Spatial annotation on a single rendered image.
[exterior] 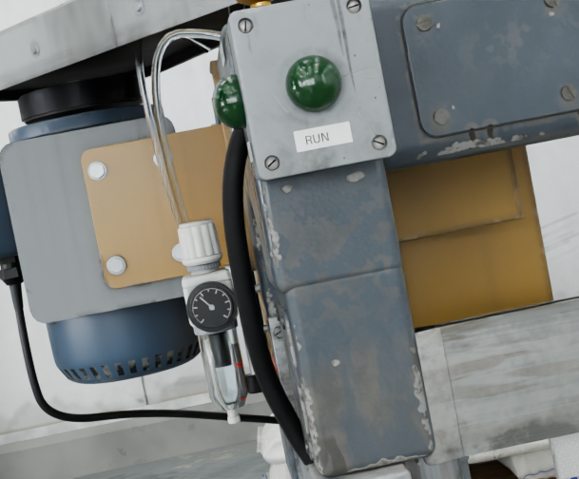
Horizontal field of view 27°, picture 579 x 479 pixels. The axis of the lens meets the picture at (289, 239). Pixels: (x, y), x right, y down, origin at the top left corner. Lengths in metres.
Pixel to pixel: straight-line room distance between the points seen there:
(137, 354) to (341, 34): 0.53
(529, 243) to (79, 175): 0.39
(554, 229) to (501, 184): 5.17
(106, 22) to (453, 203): 0.31
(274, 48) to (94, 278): 0.48
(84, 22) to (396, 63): 0.38
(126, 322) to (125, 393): 4.84
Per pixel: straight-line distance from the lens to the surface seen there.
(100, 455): 5.96
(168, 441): 5.93
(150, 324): 1.10
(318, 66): 0.62
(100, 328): 1.10
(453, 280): 0.99
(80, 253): 1.07
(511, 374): 0.87
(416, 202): 0.93
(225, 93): 0.64
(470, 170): 0.94
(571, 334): 0.88
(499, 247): 1.00
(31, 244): 1.07
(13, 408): 6.00
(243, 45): 0.63
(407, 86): 0.69
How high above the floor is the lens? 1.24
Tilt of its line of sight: 3 degrees down
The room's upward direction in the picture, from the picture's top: 11 degrees counter-clockwise
